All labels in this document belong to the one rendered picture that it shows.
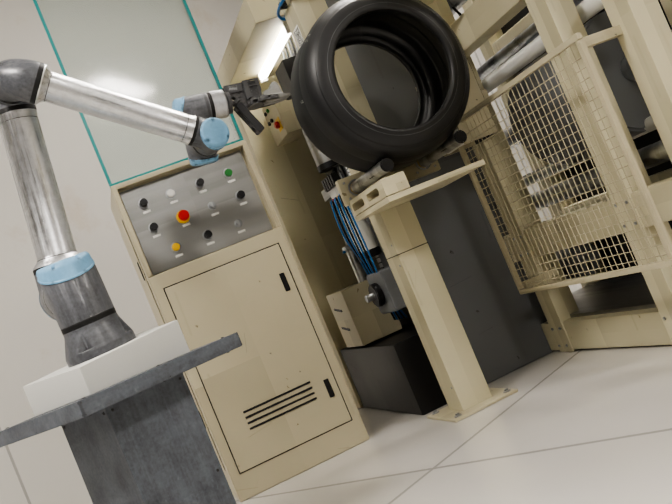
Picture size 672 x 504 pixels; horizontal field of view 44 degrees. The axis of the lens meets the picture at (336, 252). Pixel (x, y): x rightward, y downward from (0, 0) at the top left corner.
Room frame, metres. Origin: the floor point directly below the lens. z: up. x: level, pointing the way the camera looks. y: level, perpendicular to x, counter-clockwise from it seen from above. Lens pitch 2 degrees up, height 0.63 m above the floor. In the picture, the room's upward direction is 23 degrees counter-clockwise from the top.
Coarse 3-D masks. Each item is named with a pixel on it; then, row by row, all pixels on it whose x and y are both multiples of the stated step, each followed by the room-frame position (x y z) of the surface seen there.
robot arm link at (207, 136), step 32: (0, 64) 2.21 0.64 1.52; (32, 64) 2.20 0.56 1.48; (0, 96) 2.24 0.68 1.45; (32, 96) 2.21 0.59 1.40; (64, 96) 2.24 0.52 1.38; (96, 96) 2.26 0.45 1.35; (128, 96) 2.32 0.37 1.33; (160, 128) 2.34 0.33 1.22; (192, 128) 2.37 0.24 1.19; (224, 128) 2.40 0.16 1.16
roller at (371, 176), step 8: (384, 160) 2.61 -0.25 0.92; (376, 168) 2.65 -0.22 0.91; (384, 168) 2.61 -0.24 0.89; (392, 168) 2.62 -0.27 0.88; (360, 176) 2.84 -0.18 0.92; (368, 176) 2.74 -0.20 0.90; (376, 176) 2.69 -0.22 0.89; (352, 184) 2.91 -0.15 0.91; (360, 184) 2.83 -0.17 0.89; (368, 184) 2.80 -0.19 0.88
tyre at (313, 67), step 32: (352, 0) 2.63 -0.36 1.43; (384, 0) 2.65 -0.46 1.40; (416, 0) 2.71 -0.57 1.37; (320, 32) 2.59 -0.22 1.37; (352, 32) 2.90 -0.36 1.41; (384, 32) 2.93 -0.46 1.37; (416, 32) 2.89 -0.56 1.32; (448, 32) 2.70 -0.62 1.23; (320, 64) 2.57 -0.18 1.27; (416, 64) 2.96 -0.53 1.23; (448, 64) 2.70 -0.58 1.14; (320, 96) 2.57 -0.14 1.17; (448, 96) 2.67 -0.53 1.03; (320, 128) 2.64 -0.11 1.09; (352, 128) 2.57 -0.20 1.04; (384, 128) 2.59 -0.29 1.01; (416, 128) 2.62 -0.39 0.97; (448, 128) 2.68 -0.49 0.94; (352, 160) 2.71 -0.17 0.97; (416, 160) 2.76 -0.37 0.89
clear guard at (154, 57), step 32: (64, 0) 3.11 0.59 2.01; (96, 0) 3.15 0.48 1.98; (128, 0) 3.18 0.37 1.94; (160, 0) 3.22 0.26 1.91; (64, 32) 3.10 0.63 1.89; (96, 32) 3.13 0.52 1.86; (128, 32) 3.17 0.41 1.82; (160, 32) 3.20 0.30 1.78; (192, 32) 3.24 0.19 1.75; (64, 64) 3.09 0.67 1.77; (96, 64) 3.12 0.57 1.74; (128, 64) 3.15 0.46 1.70; (160, 64) 3.19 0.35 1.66; (192, 64) 3.22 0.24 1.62; (160, 96) 3.17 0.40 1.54; (96, 128) 3.09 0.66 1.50; (128, 128) 3.12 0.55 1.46; (128, 160) 3.11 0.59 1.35; (160, 160) 3.14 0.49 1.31
